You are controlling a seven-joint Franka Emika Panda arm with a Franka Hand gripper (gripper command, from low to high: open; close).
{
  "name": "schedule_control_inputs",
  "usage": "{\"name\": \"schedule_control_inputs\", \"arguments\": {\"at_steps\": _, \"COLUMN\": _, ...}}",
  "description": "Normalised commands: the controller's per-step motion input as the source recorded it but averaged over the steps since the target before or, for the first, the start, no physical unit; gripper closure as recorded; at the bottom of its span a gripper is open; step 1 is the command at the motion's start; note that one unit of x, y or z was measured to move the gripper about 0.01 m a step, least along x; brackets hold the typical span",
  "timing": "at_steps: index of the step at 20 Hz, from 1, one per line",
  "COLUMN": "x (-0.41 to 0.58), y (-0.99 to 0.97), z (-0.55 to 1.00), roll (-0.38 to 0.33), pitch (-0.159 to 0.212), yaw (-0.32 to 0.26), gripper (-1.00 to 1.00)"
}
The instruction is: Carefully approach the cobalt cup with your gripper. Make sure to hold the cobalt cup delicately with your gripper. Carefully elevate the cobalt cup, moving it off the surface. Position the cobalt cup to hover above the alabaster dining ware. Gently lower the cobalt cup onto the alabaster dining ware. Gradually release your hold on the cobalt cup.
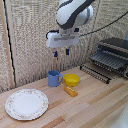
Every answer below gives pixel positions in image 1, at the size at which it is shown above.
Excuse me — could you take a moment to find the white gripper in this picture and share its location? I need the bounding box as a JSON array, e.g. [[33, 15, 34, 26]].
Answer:
[[45, 29, 81, 58]]

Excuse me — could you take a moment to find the cobalt blue cup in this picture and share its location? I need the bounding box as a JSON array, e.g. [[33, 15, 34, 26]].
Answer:
[[47, 69, 64, 88]]

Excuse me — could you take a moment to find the yellow bowl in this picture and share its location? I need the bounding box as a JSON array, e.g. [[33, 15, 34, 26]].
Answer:
[[63, 73, 82, 88]]

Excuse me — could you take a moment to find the yellow rectangular block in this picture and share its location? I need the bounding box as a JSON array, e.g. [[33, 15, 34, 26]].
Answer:
[[63, 85, 79, 98]]

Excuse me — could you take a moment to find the black toaster oven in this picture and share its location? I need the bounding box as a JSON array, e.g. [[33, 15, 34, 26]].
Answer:
[[88, 37, 128, 80]]

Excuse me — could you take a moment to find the white floral-rimmed plate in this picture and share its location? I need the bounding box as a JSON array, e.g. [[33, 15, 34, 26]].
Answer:
[[4, 88, 50, 121]]

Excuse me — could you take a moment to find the black wire oven rack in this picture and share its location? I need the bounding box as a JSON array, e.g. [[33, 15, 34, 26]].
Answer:
[[79, 63, 112, 85]]

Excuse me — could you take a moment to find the black cable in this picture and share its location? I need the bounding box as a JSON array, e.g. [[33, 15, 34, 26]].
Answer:
[[79, 10, 128, 37]]

